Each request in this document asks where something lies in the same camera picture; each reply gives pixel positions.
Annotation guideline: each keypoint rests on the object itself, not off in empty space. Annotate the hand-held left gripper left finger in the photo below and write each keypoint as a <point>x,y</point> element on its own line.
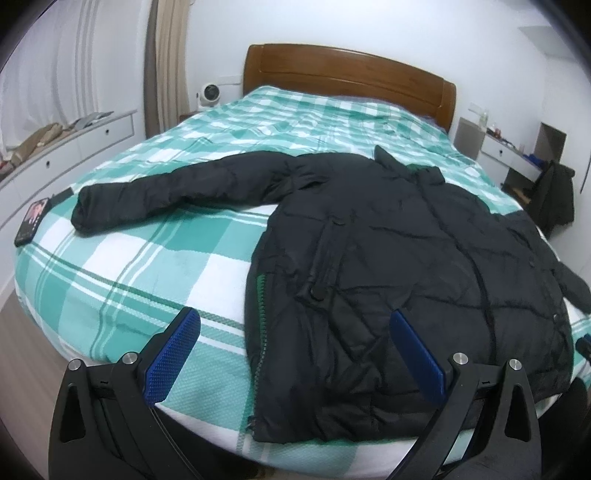
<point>173,350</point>

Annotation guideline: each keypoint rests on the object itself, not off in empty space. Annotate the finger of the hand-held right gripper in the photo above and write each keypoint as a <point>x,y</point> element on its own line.
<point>585,347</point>

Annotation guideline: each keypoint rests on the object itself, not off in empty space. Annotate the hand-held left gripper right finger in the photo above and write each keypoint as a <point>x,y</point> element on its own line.
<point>415,350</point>

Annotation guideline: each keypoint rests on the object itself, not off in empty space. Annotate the black padded jacket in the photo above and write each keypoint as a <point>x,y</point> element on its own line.
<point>392,230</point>

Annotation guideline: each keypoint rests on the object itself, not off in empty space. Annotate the green plaid bed sheet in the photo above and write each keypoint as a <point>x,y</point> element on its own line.
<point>138,258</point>

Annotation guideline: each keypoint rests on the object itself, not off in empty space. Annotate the dark jacket on chair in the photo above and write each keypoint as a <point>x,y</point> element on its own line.
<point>556,198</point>

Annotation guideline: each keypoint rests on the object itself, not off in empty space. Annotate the black smartphone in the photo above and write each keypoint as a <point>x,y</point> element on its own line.
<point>32,221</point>

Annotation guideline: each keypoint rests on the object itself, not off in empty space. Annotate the small black flat item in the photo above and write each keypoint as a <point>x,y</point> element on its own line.
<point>62,194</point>

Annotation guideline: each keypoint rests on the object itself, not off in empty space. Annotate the cardboard box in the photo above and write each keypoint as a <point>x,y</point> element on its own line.
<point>551,141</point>

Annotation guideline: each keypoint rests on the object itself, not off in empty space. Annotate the white nightstand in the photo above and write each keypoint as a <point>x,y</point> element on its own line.
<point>503,154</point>

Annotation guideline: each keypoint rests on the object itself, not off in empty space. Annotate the grey box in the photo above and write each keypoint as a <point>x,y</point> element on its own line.
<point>468,138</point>

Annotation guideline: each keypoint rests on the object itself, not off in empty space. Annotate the white drawer cabinet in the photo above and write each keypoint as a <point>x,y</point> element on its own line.
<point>69,157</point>

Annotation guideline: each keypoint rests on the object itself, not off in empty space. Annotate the clear bottle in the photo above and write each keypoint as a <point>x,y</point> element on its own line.
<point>484,121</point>

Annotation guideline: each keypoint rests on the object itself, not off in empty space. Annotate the grey folded item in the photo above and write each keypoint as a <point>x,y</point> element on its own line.
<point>90,121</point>

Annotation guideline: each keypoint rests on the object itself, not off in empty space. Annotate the brown items pile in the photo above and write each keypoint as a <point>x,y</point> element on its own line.
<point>37,141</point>

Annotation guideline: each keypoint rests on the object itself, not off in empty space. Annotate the small white fan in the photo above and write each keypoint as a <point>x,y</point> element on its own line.
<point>208,94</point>

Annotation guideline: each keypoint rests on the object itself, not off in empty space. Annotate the beige curtain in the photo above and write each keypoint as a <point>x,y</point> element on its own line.
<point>168,69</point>

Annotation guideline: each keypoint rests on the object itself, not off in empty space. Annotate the wooden headboard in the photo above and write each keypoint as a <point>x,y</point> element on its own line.
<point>346,69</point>

